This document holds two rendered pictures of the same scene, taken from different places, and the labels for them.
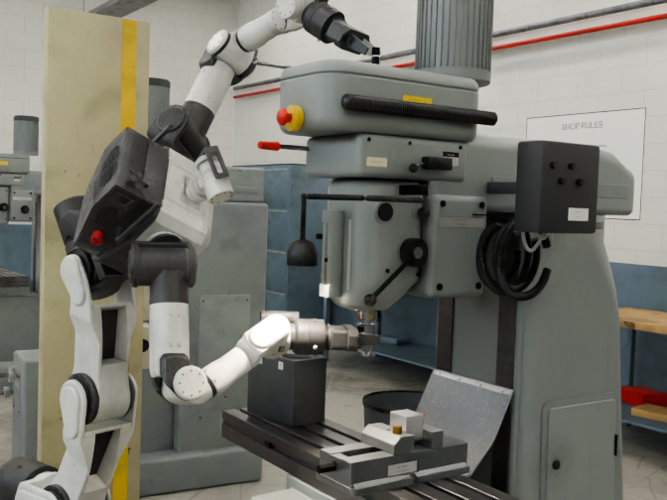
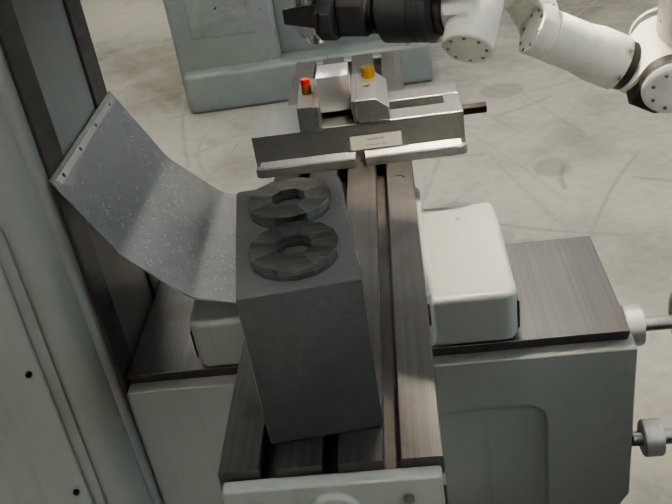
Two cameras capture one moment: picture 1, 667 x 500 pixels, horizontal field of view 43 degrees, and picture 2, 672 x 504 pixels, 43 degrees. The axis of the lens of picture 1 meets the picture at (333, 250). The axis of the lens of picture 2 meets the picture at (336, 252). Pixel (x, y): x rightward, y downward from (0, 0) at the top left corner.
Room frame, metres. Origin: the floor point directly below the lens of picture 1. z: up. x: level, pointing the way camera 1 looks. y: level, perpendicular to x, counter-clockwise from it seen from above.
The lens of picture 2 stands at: (3.01, 0.66, 1.57)
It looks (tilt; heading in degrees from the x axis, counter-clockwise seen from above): 32 degrees down; 220
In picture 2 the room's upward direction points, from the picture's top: 9 degrees counter-clockwise
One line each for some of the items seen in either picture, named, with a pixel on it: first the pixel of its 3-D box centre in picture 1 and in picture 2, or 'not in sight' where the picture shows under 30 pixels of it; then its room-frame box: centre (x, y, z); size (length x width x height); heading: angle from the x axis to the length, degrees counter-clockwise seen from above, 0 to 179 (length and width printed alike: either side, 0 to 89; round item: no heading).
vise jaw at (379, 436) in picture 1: (387, 437); (369, 96); (1.93, -0.14, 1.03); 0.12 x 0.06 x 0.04; 35
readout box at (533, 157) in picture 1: (559, 187); not in sight; (1.99, -0.52, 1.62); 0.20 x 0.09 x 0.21; 124
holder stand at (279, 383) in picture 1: (286, 382); (306, 298); (2.45, 0.12, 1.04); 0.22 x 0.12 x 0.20; 41
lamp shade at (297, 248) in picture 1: (302, 251); not in sight; (1.97, 0.07, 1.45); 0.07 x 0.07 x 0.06
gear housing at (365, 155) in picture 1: (386, 159); not in sight; (2.13, -0.12, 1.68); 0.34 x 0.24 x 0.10; 124
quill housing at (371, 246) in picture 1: (370, 243); not in sight; (2.11, -0.09, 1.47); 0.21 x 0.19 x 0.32; 34
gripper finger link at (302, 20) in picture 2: not in sight; (303, 17); (2.14, -0.08, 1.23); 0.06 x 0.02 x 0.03; 101
